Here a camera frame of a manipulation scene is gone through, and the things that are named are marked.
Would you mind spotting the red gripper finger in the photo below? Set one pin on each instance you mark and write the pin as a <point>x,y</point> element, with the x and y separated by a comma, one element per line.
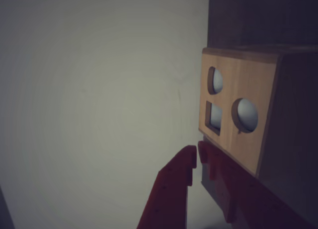
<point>171,189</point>
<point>248,201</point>

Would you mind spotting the wooden shape sorter box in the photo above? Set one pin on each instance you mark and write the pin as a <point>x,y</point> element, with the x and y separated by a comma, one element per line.
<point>246,77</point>

